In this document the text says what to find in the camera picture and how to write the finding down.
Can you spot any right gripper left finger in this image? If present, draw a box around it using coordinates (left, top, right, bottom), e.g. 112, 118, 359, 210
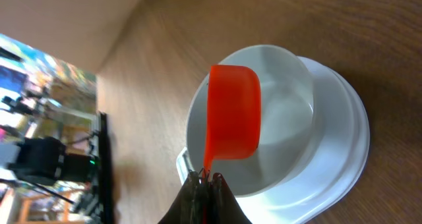
158, 171, 206, 224

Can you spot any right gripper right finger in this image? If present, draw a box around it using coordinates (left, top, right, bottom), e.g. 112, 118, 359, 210
207, 173, 251, 224

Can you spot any orange plastic measuring scoop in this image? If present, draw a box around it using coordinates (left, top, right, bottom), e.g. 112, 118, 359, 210
203, 65, 261, 173

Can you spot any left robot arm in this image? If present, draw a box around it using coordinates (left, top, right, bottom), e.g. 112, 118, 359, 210
1, 137, 98, 186

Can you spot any white digital kitchen scale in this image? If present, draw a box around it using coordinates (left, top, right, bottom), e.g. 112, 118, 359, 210
175, 55, 371, 224

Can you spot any white round bowl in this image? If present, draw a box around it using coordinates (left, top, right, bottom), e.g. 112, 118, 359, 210
186, 44, 316, 197

